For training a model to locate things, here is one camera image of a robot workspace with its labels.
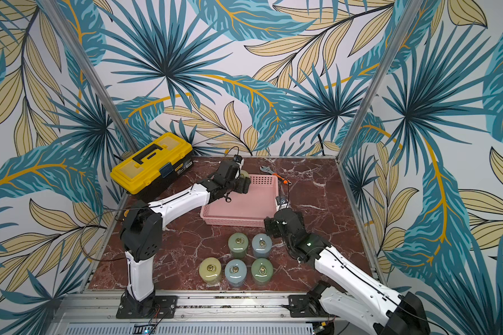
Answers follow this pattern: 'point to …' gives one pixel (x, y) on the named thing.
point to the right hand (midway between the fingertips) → (280, 215)
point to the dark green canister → (237, 243)
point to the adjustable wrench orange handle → (284, 181)
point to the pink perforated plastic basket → (247, 209)
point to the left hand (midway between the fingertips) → (242, 180)
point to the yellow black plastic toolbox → (159, 161)
